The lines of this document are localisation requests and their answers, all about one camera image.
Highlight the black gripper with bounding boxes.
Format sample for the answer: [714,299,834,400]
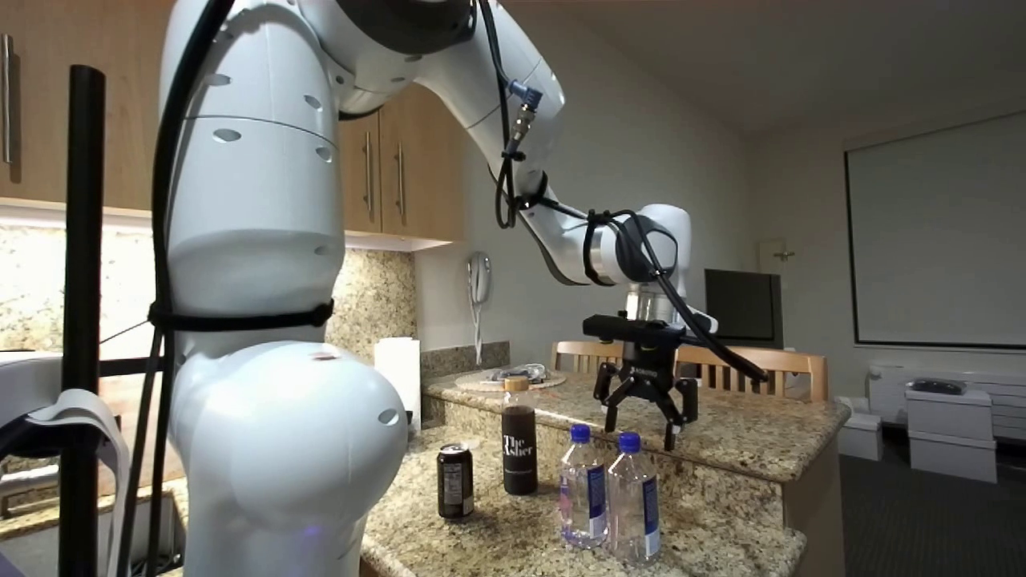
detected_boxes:
[593,341,697,451]

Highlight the water bottle blue cap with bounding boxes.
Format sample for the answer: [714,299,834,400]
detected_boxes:
[555,422,613,552]
[607,433,661,566]

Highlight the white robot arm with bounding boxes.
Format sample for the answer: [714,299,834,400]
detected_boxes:
[146,0,719,577]

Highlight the plate on counter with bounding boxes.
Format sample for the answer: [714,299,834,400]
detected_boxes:
[455,366,564,392]

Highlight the left wooden chair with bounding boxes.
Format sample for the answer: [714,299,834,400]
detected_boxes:
[552,341,633,382]

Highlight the wooden chair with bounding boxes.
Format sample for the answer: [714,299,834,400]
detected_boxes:
[552,341,633,382]
[673,345,827,400]

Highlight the black bottle gold cap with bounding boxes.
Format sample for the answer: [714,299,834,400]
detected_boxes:
[501,375,538,492]

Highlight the black television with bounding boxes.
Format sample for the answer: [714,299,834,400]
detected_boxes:
[704,269,783,345]

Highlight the right wooden chair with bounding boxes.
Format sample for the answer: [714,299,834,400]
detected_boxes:
[673,345,827,400]

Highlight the black soda can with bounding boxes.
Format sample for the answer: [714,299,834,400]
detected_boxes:
[436,441,473,518]

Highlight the white paper towel roll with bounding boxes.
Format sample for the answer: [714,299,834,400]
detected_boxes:
[371,337,419,430]

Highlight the wooden upper cabinets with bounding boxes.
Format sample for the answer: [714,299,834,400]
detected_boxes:
[0,0,465,242]

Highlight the white projector screen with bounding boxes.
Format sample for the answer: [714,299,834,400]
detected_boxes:
[843,112,1026,350]

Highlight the black vertical pole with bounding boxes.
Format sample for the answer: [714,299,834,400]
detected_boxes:
[58,65,107,577]

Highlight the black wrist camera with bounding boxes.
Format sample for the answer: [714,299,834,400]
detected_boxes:
[585,313,687,342]

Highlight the white wall phone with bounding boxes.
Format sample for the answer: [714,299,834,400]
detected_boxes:
[465,252,492,306]

